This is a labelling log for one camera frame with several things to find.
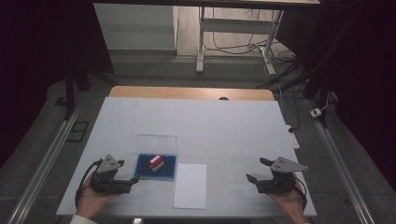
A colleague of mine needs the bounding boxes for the red and white stamp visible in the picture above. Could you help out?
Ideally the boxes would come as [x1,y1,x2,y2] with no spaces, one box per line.
[148,154,165,173]

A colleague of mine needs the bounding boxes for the black floor plate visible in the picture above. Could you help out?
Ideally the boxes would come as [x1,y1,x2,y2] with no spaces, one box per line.
[65,120,91,144]

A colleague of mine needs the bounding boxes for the white sleeve cuff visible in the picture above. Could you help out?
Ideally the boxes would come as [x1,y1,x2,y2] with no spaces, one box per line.
[69,214,98,224]

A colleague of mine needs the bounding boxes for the black stand legs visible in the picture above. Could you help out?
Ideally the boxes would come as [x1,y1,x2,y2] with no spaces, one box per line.
[255,18,340,129]
[63,60,117,121]

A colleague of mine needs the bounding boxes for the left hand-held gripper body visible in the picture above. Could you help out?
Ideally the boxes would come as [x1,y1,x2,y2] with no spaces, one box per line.
[90,153,134,196]

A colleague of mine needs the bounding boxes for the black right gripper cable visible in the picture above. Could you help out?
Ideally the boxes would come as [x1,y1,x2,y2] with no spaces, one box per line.
[292,176,308,213]

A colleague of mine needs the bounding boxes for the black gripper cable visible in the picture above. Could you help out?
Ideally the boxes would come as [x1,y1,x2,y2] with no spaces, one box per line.
[292,176,308,213]
[74,158,105,210]

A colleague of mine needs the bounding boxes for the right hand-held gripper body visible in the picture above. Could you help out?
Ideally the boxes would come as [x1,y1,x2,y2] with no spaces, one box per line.
[256,156,309,195]

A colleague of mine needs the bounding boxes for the white paper sheet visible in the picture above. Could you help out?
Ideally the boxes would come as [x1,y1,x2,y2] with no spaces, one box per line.
[173,162,207,210]

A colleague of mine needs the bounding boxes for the person's left hand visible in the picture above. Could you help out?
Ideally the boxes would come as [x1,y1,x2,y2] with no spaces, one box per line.
[76,176,121,219]

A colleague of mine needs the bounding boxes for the aluminium floor rail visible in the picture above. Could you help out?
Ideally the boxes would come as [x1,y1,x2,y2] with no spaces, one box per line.
[6,92,87,224]
[305,98,376,224]

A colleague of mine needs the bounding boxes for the blue ink pad box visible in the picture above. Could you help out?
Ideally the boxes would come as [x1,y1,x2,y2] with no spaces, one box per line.
[134,133,178,182]

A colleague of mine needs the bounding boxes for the white desk frame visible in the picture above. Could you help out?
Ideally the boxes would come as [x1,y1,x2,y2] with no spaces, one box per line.
[195,5,285,77]

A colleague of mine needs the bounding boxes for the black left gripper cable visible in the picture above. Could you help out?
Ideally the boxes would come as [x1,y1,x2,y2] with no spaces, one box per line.
[74,158,105,210]

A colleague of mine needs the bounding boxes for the black floor cables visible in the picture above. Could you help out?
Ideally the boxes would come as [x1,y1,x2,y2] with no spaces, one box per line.
[204,7,300,68]

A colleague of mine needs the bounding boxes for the person's right hand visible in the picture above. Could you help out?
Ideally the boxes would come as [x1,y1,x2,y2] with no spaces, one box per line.
[268,180,308,224]

